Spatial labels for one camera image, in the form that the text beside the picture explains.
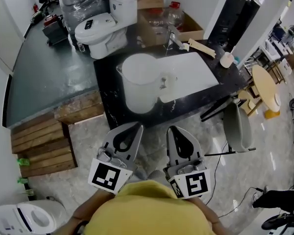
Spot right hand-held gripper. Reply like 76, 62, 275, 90
163, 126, 212, 201

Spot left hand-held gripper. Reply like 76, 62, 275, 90
88, 121, 145, 195

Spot translucent plastic measuring jug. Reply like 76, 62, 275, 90
116, 53, 179, 115

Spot person's left forearm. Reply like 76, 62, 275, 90
72, 188, 116, 228

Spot person's right forearm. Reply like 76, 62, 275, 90
193, 196, 221, 231

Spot grey shell chair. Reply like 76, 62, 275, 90
200, 101, 257, 157

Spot wooden plank steps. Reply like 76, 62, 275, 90
10, 89, 106, 179

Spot person's yellow shirt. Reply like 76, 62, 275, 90
84, 181, 227, 235

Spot white sink basin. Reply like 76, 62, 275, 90
156, 51, 220, 103

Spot white cup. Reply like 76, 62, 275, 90
219, 51, 235, 69

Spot round wooden table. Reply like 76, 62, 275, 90
250, 65, 283, 120

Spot pale wooden strip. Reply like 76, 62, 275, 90
187, 38, 217, 58

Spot chrome faucet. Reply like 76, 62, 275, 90
166, 25, 190, 51

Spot open cardboard box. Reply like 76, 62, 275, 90
136, 7, 204, 49

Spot clear plastic bottle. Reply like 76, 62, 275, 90
147, 8, 168, 35

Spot black equipment case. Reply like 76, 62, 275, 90
42, 20, 69, 46

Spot clear bottle with red cap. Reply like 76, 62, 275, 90
165, 1, 186, 32

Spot black cabinet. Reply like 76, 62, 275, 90
206, 0, 261, 51

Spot black floor cable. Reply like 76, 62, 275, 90
205, 141, 263, 218

